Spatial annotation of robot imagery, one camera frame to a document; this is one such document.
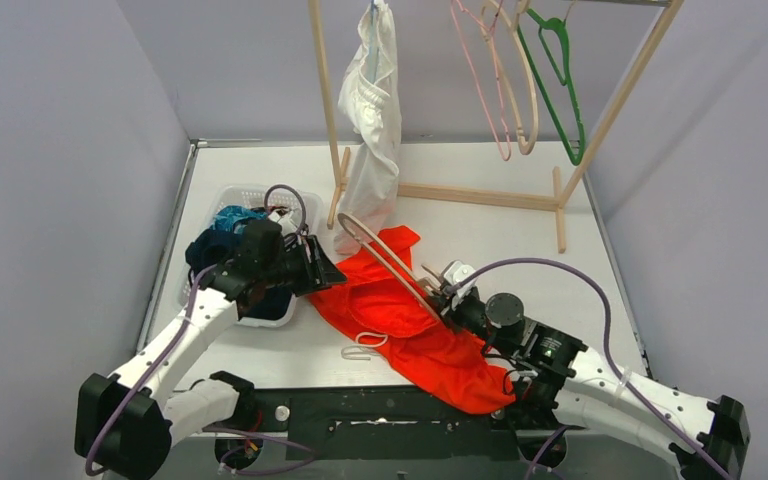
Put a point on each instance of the blue patterned shorts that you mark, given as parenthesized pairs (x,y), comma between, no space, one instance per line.
(234,218)

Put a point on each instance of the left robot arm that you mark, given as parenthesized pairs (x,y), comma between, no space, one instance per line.
(129,420)

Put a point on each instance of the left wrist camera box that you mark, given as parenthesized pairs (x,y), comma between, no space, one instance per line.
(285,219)

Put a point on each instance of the white shorts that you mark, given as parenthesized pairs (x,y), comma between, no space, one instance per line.
(375,114)

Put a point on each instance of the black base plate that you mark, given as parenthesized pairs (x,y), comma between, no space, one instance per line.
(384,423)

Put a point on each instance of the blue wire hanger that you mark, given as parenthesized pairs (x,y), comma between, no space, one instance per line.
(373,48)

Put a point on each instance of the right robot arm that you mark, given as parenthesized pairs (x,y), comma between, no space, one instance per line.
(558,380)

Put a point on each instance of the wooden hanger orange shorts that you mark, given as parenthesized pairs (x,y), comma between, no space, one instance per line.
(421,288)

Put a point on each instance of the wooden clothes rack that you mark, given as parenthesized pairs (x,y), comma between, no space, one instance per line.
(493,17)

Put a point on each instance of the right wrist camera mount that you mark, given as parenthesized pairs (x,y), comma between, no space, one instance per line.
(457,278)

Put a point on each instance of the white plastic basket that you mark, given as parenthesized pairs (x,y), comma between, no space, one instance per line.
(246,272)

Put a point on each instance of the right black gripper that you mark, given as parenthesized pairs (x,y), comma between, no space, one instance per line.
(452,306)

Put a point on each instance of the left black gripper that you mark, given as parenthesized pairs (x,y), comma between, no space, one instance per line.
(314,266)

